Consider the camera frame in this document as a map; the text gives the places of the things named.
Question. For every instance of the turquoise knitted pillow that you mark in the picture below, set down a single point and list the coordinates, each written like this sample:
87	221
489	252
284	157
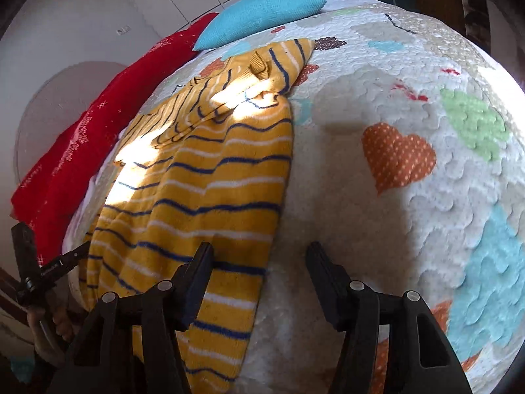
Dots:
262	12

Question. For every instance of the yellow striped sweater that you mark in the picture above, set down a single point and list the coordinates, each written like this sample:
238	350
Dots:
205	197

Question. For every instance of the pale rounded headboard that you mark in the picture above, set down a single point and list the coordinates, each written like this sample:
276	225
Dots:
61	98

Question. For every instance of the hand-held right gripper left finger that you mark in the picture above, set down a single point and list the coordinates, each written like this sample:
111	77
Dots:
201	281

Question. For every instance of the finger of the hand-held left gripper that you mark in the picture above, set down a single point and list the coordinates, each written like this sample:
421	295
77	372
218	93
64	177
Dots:
23	250
61	264

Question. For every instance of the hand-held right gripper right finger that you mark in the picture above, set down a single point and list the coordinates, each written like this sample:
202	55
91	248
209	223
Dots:
322	279

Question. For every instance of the white wall socket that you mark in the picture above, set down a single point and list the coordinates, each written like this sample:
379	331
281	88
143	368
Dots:
123	30

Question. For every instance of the person's left hand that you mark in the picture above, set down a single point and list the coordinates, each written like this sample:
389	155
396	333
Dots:
61	324

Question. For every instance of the red embroidered pillow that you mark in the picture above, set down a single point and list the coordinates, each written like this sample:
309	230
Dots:
82	143

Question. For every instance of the heart patterned quilt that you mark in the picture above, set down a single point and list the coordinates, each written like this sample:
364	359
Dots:
348	180

